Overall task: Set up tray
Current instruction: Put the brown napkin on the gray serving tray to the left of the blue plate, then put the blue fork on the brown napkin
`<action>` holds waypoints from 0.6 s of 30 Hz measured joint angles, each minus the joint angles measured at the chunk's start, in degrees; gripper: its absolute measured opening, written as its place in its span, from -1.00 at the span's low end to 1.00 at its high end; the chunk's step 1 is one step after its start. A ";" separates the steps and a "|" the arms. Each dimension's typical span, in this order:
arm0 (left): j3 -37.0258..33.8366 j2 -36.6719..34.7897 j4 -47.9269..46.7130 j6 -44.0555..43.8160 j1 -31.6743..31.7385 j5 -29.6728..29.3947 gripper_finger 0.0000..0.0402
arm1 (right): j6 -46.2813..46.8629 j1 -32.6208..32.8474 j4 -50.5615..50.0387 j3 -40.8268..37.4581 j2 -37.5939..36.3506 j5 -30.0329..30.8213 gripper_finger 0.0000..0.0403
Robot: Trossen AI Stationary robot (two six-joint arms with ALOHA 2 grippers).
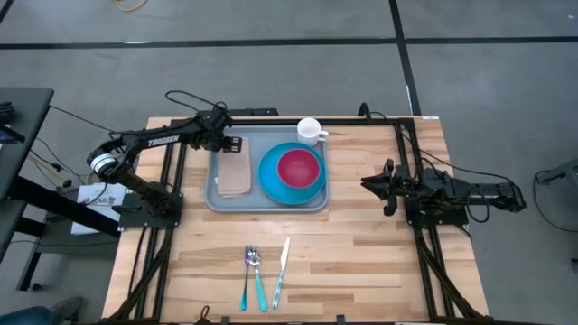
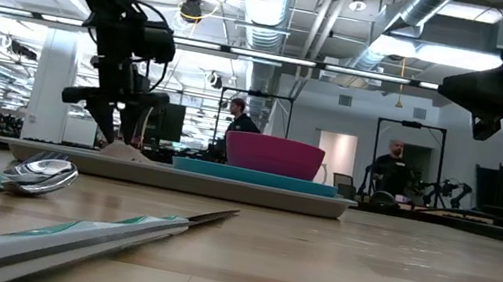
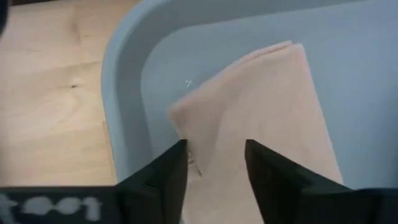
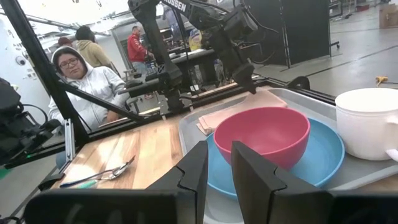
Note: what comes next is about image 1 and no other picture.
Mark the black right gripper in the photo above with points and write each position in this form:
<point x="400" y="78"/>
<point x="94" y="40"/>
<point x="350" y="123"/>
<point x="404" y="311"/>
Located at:
<point x="399" y="185"/>

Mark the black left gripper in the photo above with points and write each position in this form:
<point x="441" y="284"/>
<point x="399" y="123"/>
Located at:
<point x="220" y="135"/>

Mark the beige cloth napkin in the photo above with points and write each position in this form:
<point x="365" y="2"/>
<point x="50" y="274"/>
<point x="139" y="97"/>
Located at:
<point x="234" y="173"/>

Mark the blue plate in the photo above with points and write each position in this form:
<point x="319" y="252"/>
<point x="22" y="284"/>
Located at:
<point x="268" y="180"/>

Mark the pink bowl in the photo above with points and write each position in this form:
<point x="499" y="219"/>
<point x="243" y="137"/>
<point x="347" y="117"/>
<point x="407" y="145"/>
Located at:
<point x="298" y="169"/>

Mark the white mug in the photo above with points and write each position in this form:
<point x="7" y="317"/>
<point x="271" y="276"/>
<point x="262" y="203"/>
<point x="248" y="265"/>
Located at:
<point x="308" y="128"/>

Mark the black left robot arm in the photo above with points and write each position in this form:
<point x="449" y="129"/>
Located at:
<point x="162" y="140"/>

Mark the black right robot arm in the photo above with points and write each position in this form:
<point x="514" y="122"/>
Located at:
<point x="496" y="194"/>

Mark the grey plastic tray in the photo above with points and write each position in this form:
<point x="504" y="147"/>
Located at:
<point x="257" y="203"/>

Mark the black power strip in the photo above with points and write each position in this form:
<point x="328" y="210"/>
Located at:
<point x="262" y="111"/>

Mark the white paper sheet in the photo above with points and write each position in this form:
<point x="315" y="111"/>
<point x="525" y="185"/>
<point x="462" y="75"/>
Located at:
<point x="86" y="216"/>

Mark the black desk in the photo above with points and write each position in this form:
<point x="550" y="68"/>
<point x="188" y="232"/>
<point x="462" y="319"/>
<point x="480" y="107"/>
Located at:
<point x="22" y="135"/>

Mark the black object on desk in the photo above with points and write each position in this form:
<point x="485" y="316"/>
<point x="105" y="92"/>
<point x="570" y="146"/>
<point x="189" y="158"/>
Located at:
<point x="5" y="112"/>

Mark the person's shoe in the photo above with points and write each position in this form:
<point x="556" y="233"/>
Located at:
<point x="65" y="309"/>

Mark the person's leg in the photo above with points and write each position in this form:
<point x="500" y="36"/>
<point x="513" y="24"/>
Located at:
<point x="22" y="316"/>

